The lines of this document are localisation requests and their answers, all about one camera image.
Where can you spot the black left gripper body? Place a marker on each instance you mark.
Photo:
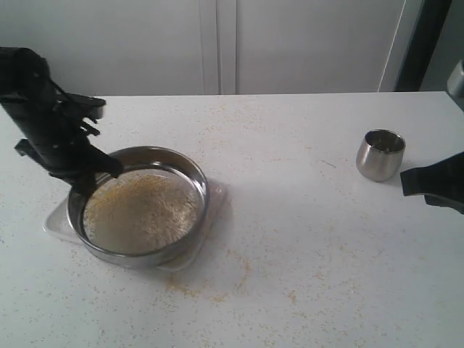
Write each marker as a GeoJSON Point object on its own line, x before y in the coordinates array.
{"type": "Point", "coordinates": [52, 139]}

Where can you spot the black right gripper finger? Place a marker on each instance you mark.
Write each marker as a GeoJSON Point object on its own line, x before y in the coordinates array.
{"type": "Point", "coordinates": [441, 184]}

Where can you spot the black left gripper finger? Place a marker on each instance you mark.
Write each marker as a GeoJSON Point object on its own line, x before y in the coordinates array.
{"type": "Point", "coordinates": [99, 162]}
{"type": "Point", "coordinates": [82, 182]}

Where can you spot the stainless steel cup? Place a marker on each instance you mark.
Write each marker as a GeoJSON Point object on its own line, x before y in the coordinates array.
{"type": "Point", "coordinates": [380, 154]}

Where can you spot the round steel mesh sieve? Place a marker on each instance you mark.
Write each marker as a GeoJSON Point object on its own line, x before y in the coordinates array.
{"type": "Point", "coordinates": [158, 161]}

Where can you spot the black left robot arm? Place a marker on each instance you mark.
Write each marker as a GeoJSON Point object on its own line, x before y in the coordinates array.
{"type": "Point", "coordinates": [26, 79]}

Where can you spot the white rectangular plastic tray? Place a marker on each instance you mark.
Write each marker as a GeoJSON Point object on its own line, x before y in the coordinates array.
{"type": "Point", "coordinates": [57, 225]}

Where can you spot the white rice grains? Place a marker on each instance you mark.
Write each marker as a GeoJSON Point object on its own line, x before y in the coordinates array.
{"type": "Point", "coordinates": [139, 213]}

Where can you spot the white cabinet with doors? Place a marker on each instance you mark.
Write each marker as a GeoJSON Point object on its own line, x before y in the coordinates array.
{"type": "Point", "coordinates": [121, 48]}

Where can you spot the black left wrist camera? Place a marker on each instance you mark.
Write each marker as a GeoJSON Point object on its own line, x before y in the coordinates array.
{"type": "Point", "coordinates": [79, 106]}

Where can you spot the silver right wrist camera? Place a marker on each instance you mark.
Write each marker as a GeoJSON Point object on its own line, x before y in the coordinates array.
{"type": "Point", "coordinates": [455, 82]}

